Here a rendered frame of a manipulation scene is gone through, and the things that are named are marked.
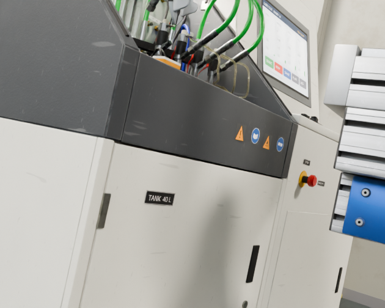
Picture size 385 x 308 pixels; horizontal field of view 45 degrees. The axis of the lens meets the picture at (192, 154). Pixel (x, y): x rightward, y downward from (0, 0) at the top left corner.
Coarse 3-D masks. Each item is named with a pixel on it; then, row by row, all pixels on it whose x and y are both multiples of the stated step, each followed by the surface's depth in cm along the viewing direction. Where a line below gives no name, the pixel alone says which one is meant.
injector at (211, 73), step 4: (212, 52) 138; (216, 60) 138; (212, 64) 138; (216, 64) 138; (208, 68) 138; (212, 68) 138; (216, 68) 138; (220, 68) 137; (208, 72) 138; (212, 72) 138; (216, 72) 137; (220, 72) 137; (208, 76) 138; (212, 76) 138; (208, 80) 138; (212, 80) 138; (212, 84) 138
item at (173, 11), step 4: (176, 0) 116; (180, 0) 115; (184, 0) 114; (188, 0) 114; (172, 4) 116; (176, 4) 116; (180, 4) 115; (184, 4) 114; (172, 8) 116; (176, 8) 116; (180, 8) 115; (172, 12) 116; (176, 12) 117; (172, 16) 117; (176, 16) 117; (172, 20) 117; (176, 20) 118
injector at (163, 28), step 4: (160, 24) 119; (164, 24) 119; (160, 28) 119; (164, 28) 119; (168, 28) 119; (160, 32) 119; (164, 32) 119; (168, 32) 120; (160, 36) 119; (164, 36) 119; (156, 40) 119; (160, 40) 119; (164, 40) 119; (168, 40) 118; (156, 44) 119; (160, 44) 119; (164, 44) 118; (168, 44) 118; (164, 48) 119; (156, 52) 119
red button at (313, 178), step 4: (304, 172) 139; (300, 176) 137; (304, 176) 138; (312, 176) 136; (300, 180) 138; (304, 180) 138; (308, 180) 136; (312, 180) 136; (316, 180) 138; (300, 184) 138; (304, 184) 140; (308, 184) 137; (312, 184) 136
